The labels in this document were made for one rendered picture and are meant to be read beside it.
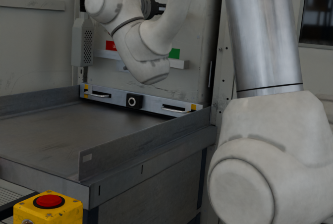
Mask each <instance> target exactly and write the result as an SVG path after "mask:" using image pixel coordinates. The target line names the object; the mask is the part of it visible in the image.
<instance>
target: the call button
mask: <svg viewBox="0 0 333 224"><path fill-rule="evenodd" d="M61 202H62V199H61V198H60V197H59V196H57V195H53V194H48V195H43V196H41V197H39V198H38V199H37V200H36V203H37V204H38V205H40V206H45V207H51V206H56V205H58V204H60V203H61Z"/></svg>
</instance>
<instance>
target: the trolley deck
mask: <svg viewBox="0 0 333 224"><path fill-rule="evenodd" d="M171 119H173V118H171V117H166V116H161V115H156V114H151V113H146V112H140V111H135V110H131V109H126V108H121V107H116V106H111V105H106V104H102V103H97V102H87V103H82V104H78V105H73V106H68V107H63V108H58V109H54V110H49V111H44V112H37V113H33V114H28V115H23V116H18V117H13V118H8V119H3V120H0V179H3V180H5V181H8V182H11V183H14V184H16V185H19V186H22V187H25V188H27V189H30V190H33V191H35V192H38V193H43V192H45V191H47V190H51V191H54V192H57V193H60V194H62V195H65V196H68V197H71V198H74V199H76V200H79V201H81V202H82V203H83V209H84V210H87V211H90V210H92V209H94V208H96V207H98V206H99V205H101V204H103V203H105V202H107V201H109V200H110V199H112V198H114V197H116V196H118V195H120V194H122V193H123V192H125V191H127V190H129V189H131V188H133V187H134V186H136V185H138V184H140V183H142V182H144V181H145V180H147V179H149V178H151V177H153V176H155V175H157V174H158V173H160V172H162V171H164V170H166V169H168V168H169V167H171V166H173V165H175V164H177V163H179V162H180V161H182V160H184V159H186V158H188V157H190V156H192V155H193V154H195V153H197V152H199V151H201V150H203V149H205V148H207V147H209V146H210V145H212V144H214V143H215V142H216V133H217V126H215V127H214V126H208V127H206V128H203V129H201V130H199V131H197V132H194V133H192V134H190V135H188V136H185V137H183V138H181V139H179V140H176V141H174V142H172V143H170V144H167V145H165V146H163V147H161V148H158V149H156V150H154V151H152V152H149V153H147V154H145V155H143V156H140V157H138V158H136V159H134V160H131V161H129V162H127V163H125V164H122V165H120V166H118V167H116V168H113V169H111V170H109V171H106V172H104V173H102V174H100V175H97V176H95V177H93V178H91V179H88V180H86V181H84V182H82V183H78V182H75V181H72V180H69V179H66V177H68V176H70V175H73V174H75V173H77V172H78V155H79V151H82V150H85V149H88V148H91V147H94V146H96V145H99V144H102V143H105V142H108V141H110V140H113V139H116V138H119V137H122V136H125V135H128V134H131V133H133V132H136V131H139V130H142V129H145V128H148V127H151V126H154V125H157V124H159V123H162V122H165V121H168V120H171Z"/></svg>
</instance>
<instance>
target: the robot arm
mask: <svg viewBox="0 0 333 224"><path fill-rule="evenodd" d="M190 3H191V0H168V1H167V5H166V4H162V3H158V2H156V1H155V0H85V1H84V5H85V9H86V12H87V13H88V14H89V15H90V16H91V17H92V18H93V19H94V20H96V21H97V22H100V24H101V25H102V26H103V27H104V28H105V29H106V30H107V31H108V32H109V34H110V35H111V37H112V39H113V41H114V43H115V47H116V49H117V51H118V54H119V56H120V57H121V59H122V61H123V63H124V64H125V66H126V68H127V69H128V71H129V72H130V73H131V75H132V76H133V77H134V78H135V79H136V80H137V81H138V82H140V83H142V84H145V85H152V84H155V83H157V82H160V81H162V80H164V79H166V78H167V75H168V74H169V67H170V64H169V60H168V56H169V52H170V51H171V49H172V39H173V38H174V37H175V36H176V34H177V33H178V31H179V30H180V28H181V26H182V25H183V23H184V21H185V18H186V16H187V13H188V10H189V7H190ZM225 5H226V13H227V21H228V29H229V37H230V45H231V53H232V61H233V69H234V77H235V84H236V92H237V99H232V100H231V101H230V102H229V104H228V105H227V107H226V108H225V110H224V112H223V114H222V125H221V131H220V137H219V143H218V148H217V150H216V151H215V153H214V154H213V157H212V159H211V162H210V166H209V171H208V179H207V190H208V196H209V199H210V202H211V205H212V207H213V209H214V211H215V213H216V214H217V216H218V217H219V219H220V220H221V221H222V222H223V223H224V224H333V95H328V94H315V95H313V94H312V93H311V92H310V91H309V90H305V91H304V88H303V80H302V72H301V65H300V57H299V49H298V41H297V34H296V26H295V19H294V11H293V3H292V0H225ZM158 14H159V15H162V16H161V17H160V18H159V19H158V20H157V21H152V20H150V19H151V18H153V17H154V15H158Z"/></svg>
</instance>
